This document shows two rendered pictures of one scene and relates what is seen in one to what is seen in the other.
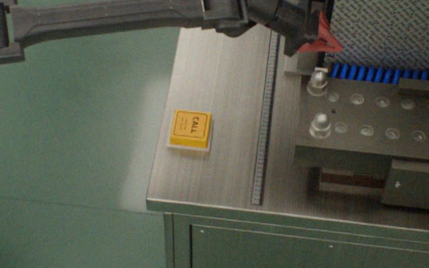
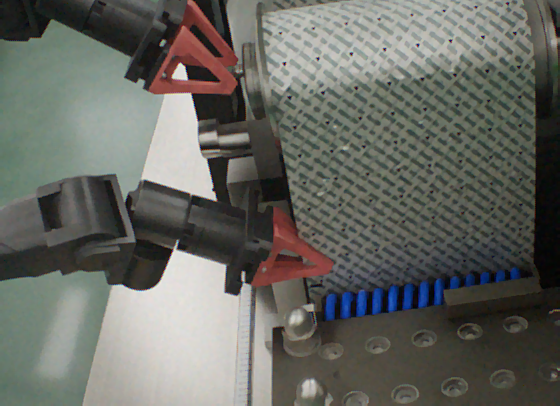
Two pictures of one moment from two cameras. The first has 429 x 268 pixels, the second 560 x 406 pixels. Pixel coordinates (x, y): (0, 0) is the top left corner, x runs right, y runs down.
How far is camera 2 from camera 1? 83 cm
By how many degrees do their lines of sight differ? 20
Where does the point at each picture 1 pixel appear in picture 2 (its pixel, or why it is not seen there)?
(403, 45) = (433, 232)
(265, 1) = (163, 201)
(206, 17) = (50, 242)
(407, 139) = (483, 389)
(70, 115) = not seen: outside the picture
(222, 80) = (167, 377)
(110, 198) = not seen: outside the picture
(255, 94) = (221, 388)
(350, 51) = (349, 268)
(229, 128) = not seen: outside the picture
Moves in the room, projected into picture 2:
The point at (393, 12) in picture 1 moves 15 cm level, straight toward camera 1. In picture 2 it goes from (397, 169) to (389, 271)
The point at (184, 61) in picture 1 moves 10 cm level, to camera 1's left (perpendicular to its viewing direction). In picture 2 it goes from (108, 361) to (35, 373)
